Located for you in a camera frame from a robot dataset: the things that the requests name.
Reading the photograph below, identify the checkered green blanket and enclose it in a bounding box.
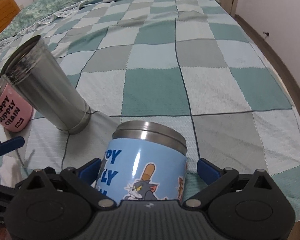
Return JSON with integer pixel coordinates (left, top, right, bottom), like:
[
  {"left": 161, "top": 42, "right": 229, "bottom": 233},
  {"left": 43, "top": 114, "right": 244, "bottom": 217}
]
[{"left": 0, "top": 0, "right": 300, "bottom": 219}]

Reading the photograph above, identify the tall silver steel tumbler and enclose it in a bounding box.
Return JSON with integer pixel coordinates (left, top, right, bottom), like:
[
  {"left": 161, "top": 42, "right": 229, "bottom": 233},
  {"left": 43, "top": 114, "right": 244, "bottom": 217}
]
[{"left": 1, "top": 35, "right": 91, "bottom": 134}]

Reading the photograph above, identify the blue cartoon steel cup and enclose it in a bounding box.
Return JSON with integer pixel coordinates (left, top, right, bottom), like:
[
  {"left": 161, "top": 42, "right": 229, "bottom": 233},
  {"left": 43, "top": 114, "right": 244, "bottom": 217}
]
[{"left": 95, "top": 120, "right": 187, "bottom": 203}]

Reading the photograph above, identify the pink steel cup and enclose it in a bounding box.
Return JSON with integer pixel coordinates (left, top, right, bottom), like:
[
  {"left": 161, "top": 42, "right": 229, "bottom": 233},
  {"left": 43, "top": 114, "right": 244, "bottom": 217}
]
[{"left": 0, "top": 75, "right": 33, "bottom": 133}]

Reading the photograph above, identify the orange wooden headboard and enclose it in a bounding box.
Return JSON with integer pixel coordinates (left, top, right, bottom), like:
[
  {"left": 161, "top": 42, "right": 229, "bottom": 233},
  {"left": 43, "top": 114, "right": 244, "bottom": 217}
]
[{"left": 0, "top": 0, "right": 20, "bottom": 33}]

